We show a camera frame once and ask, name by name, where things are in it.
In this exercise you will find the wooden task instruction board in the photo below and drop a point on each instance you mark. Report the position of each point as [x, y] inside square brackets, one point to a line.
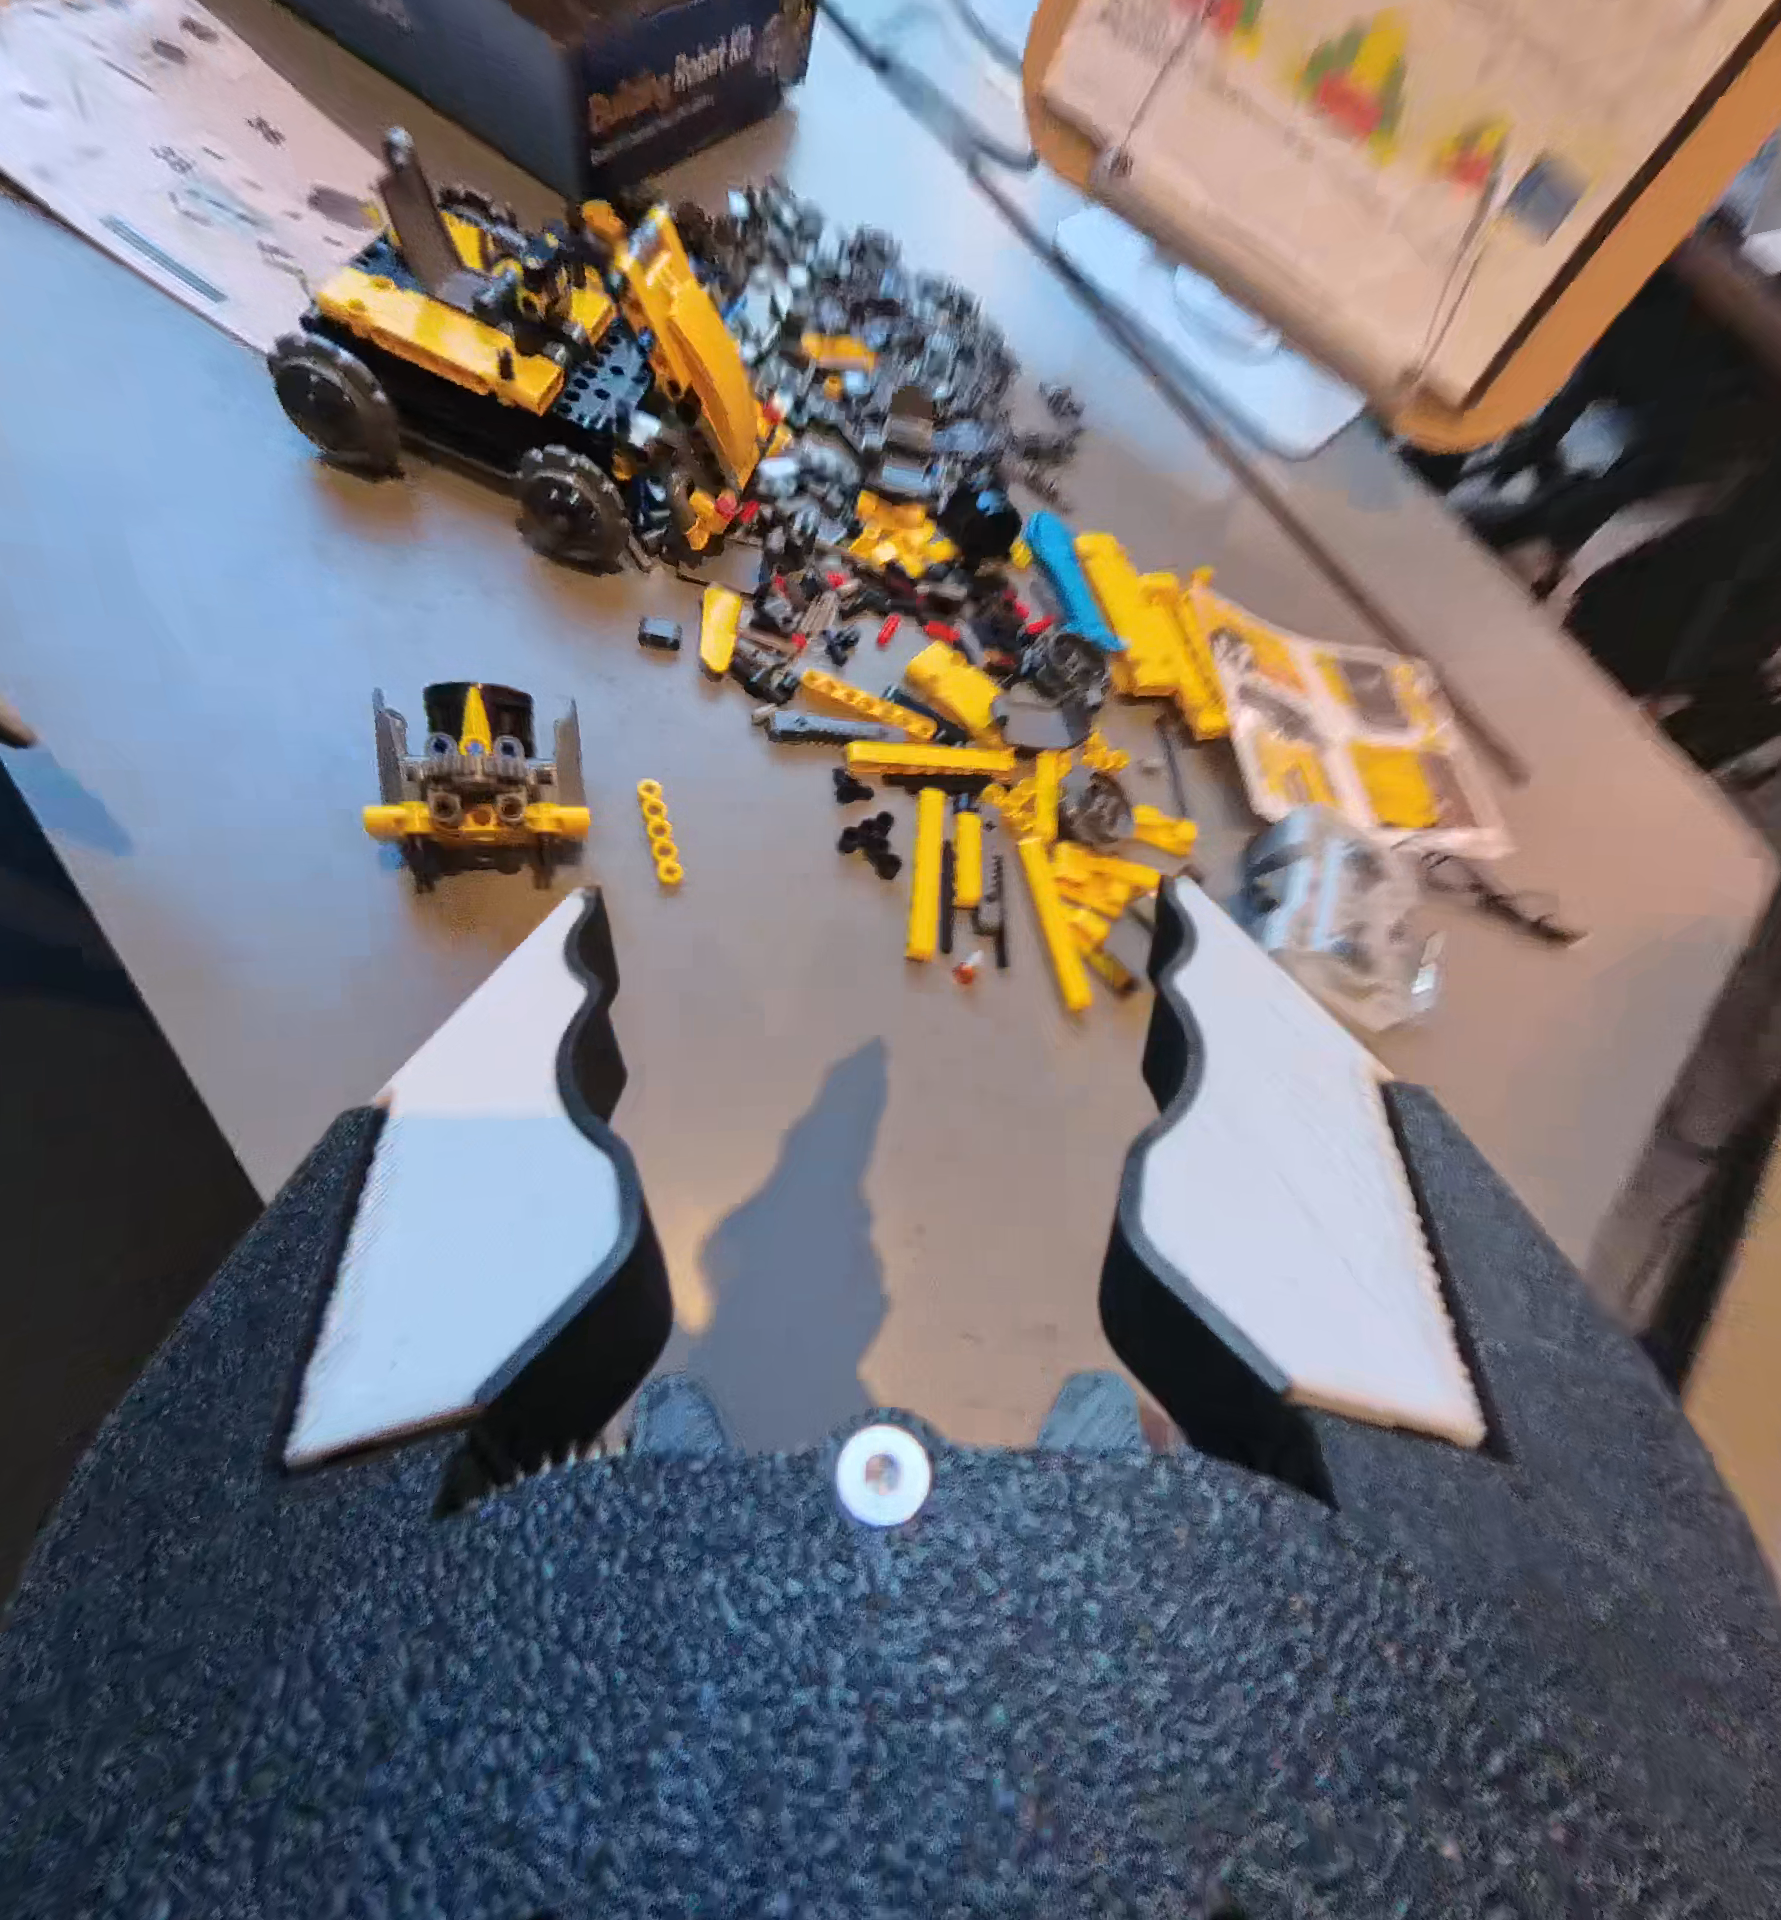
[1354, 164]

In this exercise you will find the grey toothed toy wheel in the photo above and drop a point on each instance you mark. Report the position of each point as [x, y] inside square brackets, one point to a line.
[1069, 668]
[1096, 812]

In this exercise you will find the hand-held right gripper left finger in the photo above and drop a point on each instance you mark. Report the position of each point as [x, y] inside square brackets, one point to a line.
[470, 1247]

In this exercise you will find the yellow black brick vehicle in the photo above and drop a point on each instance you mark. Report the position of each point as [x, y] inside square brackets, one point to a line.
[439, 354]

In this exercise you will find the yellow curved panel brick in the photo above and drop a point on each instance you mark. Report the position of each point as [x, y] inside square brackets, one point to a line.
[718, 630]

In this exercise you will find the person's black top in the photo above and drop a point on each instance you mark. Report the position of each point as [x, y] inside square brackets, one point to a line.
[21, 1469]

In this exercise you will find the blue brick separator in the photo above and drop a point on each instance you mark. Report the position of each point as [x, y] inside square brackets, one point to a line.
[1074, 585]

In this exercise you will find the pile of loose building bricks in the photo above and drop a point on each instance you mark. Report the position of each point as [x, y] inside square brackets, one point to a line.
[906, 451]

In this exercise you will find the white stand base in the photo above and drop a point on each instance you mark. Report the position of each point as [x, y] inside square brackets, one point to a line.
[1220, 332]

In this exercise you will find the grey battery box brick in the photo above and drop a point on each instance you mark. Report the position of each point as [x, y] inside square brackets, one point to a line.
[1327, 916]

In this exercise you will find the white instruction booklet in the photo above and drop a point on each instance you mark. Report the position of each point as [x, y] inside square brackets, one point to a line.
[126, 137]

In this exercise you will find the black toy tyre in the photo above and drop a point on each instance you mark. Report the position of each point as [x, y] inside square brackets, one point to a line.
[979, 525]

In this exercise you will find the dark blue kit box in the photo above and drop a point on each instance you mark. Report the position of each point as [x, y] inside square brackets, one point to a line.
[652, 75]

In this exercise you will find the person's grey trousers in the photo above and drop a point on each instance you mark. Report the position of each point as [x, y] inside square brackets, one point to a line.
[21, 902]

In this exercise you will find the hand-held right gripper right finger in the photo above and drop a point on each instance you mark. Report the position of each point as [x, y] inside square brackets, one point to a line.
[1295, 1230]

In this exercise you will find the yellow thin five-hole beam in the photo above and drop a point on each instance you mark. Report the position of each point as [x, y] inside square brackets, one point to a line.
[662, 834]

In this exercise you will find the small yellow brick wheel assembly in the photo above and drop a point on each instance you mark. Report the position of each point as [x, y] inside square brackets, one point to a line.
[478, 773]

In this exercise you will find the yellow black printed leaflet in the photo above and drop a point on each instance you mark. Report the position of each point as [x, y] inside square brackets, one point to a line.
[1354, 735]

